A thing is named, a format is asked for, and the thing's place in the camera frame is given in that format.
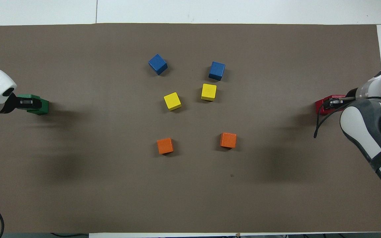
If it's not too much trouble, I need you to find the green wooden cube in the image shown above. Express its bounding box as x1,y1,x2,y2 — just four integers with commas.
17,94,42,111
27,99,49,115

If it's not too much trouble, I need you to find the yellow wooden cube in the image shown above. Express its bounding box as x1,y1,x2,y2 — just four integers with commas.
163,92,182,111
201,83,217,101

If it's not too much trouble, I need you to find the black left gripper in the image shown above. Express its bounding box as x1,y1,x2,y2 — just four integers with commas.
0,93,42,114

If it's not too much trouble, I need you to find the blue wooden cube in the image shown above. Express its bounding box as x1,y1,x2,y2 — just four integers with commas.
208,61,226,81
148,54,168,76

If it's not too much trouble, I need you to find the thin black cable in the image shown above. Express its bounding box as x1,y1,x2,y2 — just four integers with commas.
50,232,89,238

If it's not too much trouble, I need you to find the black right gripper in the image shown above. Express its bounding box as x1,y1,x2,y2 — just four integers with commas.
324,88,360,109

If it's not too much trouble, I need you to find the orange wooden cube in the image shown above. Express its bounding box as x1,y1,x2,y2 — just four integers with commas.
157,138,174,155
220,132,237,149

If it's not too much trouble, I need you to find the brown table mat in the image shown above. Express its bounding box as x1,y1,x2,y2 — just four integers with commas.
0,22,381,234

